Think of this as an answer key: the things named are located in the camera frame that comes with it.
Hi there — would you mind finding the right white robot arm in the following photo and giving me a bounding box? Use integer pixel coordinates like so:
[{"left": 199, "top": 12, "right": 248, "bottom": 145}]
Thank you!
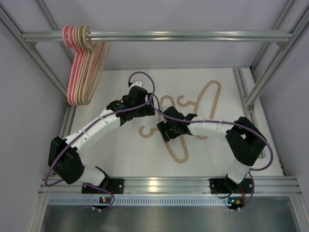
[{"left": 156, "top": 106, "right": 267, "bottom": 186}]

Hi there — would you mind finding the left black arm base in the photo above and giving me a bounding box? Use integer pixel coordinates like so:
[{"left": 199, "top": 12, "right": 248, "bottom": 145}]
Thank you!
[{"left": 77, "top": 166, "right": 124, "bottom": 195}]

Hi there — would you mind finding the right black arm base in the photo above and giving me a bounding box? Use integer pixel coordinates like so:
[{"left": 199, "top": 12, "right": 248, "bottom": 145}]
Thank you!
[{"left": 209, "top": 168, "right": 253, "bottom": 195}]

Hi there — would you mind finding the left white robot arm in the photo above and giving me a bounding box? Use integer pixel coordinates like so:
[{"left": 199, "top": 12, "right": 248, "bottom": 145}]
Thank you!
[{"left": 48, "top": 86, "right": 155, "bottom": 187}]

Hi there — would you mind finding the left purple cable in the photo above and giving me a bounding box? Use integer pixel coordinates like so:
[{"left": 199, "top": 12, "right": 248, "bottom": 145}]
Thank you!
[{"left": 44, "top": 71, "right": 156, "bottom": 211}]

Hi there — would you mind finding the purple cable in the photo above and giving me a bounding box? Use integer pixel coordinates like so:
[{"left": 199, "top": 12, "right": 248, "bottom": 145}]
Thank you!
[
  {"left": 44, "top": 71, "right": 156, "bottom": 211},
  {"left": 152, "top": 94, "right": 274, "bottom": 211}
]

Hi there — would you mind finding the aluminium hanging rail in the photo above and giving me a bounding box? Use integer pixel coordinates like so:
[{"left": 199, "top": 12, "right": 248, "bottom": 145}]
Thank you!
[{"left": 20, "top": 29, "right": 294, "bottom": 45}]

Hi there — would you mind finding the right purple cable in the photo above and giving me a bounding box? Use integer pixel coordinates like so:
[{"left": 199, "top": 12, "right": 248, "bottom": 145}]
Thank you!
[{"left": 152, "top": 94, "right": 274, "bottom": 211}]

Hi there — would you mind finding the front aluminium rail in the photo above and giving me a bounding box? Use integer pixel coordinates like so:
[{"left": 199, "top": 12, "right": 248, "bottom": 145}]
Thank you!
[{"left": 39, "top": 176, "right": 301, "bottom": 196}]

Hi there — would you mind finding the grey slotted cable duct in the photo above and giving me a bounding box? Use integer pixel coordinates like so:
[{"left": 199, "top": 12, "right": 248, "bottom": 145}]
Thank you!
[{"left": 48, "top": 195, "right": 241, "bottom": 206}]

